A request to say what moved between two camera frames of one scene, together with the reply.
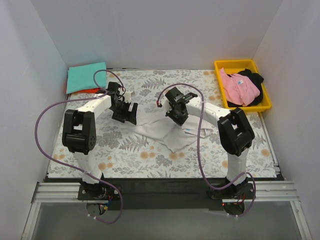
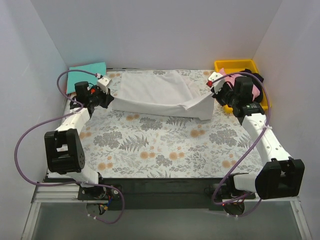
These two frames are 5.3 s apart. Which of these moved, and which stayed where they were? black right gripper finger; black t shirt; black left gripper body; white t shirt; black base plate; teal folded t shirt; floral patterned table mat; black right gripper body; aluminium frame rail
Moved: black right gripper finger; black left gripper body; black right gripper body; white t shirt
Stayed: floral patterned table mat; teal folded t shirt; black t shirt; black base plate; aluminium frame rail
